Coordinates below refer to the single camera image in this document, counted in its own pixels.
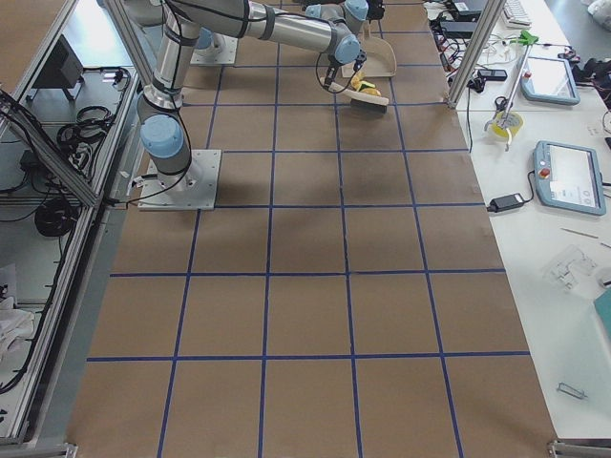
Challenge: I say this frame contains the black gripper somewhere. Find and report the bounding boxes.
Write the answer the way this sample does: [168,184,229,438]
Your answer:
[322,51,367,91]

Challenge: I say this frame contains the beige dustpan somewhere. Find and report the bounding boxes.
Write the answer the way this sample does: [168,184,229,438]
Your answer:
[357,20,397,78]

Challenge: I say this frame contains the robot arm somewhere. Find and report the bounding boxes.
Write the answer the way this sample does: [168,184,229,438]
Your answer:
[175,1,369,60]
[138,1,369,191]

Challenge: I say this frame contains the black scissors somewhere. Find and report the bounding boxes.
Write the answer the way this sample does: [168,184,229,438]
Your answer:
[495,96,508,113]

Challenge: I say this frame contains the yellow tape roll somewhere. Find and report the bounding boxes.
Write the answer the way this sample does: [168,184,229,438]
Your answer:
[491,112,524,141]

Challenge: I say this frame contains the black power adapter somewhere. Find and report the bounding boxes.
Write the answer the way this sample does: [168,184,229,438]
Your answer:
[487,193,525,213]

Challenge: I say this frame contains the far teach pendant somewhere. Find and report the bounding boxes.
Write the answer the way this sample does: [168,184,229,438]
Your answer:
[520,56,580,106]

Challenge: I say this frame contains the teach pendant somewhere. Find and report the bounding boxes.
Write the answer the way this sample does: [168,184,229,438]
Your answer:
[520,56,580,106]
[533,140,606,217]

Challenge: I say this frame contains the near teach pendant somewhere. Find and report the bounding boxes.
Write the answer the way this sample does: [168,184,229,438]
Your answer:
[533,140,606,217]

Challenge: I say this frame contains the black monitor on shelf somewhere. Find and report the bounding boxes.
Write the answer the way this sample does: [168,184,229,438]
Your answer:
[26,34,84,100]

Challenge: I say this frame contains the clear plastic packet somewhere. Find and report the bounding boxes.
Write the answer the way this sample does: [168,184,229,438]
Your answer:
[542,244,600,299]

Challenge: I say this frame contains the teal book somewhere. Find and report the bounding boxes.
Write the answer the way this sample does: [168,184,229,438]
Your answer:
[594,289,611,335]

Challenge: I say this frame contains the white crumpled cloth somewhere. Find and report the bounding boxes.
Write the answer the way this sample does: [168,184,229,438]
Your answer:
[1,296,34,358]

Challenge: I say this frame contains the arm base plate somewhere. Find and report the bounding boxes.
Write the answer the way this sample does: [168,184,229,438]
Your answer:
[137,149,221,211]
[191,31,238,66]

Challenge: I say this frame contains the aluminium frame post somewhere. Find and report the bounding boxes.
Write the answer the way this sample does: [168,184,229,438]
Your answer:
[446,0,505,109]

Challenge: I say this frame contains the green handled grabber tool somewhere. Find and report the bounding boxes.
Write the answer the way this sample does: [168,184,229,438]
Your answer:
[484,30,538,152]

